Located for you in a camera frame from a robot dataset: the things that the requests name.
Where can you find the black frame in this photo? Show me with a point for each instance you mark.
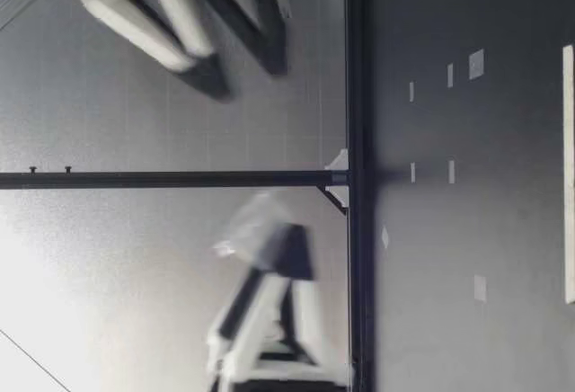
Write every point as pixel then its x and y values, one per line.
pixel 359 95

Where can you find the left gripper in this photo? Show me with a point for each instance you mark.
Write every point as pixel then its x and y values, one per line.
pixel 287 387

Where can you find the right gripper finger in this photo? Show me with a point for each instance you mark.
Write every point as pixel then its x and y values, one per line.
pixel 269 46

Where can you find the clear plastic cup with lid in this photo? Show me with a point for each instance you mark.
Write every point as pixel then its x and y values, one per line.
pixel 251 221

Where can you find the white corner bracket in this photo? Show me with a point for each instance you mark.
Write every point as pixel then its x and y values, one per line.
pixel 339 160
pixel 338 196

